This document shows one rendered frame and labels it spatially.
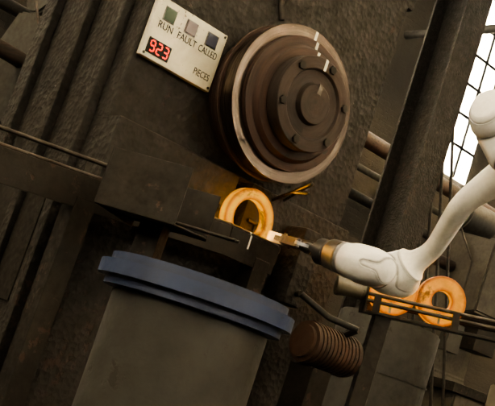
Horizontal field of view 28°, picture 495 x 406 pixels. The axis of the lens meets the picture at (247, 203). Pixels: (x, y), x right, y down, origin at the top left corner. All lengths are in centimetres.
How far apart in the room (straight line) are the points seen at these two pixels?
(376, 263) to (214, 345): 125
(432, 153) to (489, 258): 353
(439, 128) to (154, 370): 610
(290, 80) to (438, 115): 462
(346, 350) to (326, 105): 72
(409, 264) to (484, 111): 61
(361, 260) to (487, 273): 807
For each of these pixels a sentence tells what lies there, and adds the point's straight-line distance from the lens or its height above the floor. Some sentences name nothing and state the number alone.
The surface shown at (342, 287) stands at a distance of 305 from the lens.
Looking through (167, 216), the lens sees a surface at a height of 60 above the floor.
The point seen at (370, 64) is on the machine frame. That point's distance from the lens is 344.
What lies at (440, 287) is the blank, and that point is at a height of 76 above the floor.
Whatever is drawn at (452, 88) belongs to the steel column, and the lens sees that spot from 756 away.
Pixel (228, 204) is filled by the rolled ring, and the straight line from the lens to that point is 289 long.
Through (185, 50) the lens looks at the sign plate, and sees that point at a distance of 291.
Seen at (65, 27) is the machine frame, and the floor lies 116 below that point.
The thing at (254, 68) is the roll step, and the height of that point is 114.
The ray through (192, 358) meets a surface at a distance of 148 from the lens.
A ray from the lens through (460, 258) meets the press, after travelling 1103.
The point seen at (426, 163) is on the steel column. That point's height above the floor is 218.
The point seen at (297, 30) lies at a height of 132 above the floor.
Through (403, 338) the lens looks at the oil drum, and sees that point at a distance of 553.
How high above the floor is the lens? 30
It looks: 10 degrees up
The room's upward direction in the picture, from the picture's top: 18 degrees clockwise
